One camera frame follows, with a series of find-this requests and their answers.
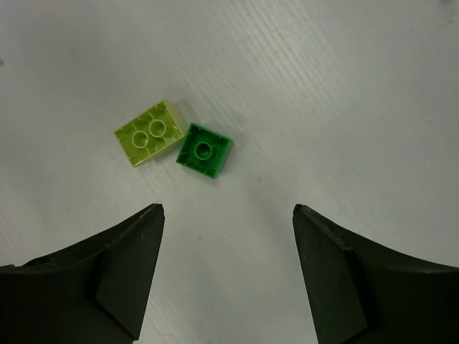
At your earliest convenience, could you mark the yellow-green curved lego brick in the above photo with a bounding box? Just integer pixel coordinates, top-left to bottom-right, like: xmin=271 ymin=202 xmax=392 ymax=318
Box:
xmin=114 ymin=100 xmax=186 ymax=167

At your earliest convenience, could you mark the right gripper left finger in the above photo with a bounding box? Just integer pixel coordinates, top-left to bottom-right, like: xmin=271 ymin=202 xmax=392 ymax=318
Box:
xmin=1 ymin=204 xmax=165 ymax=343

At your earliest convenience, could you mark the dark green square lego brick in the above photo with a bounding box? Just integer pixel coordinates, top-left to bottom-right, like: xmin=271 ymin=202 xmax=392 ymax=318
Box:
xmin=176 ymin=123 xmax=233 ymax=179

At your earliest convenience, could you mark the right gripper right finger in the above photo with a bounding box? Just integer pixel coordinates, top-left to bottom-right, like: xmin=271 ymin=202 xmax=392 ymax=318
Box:
xmin=293 ymin=204 xmax=458 ymax=343

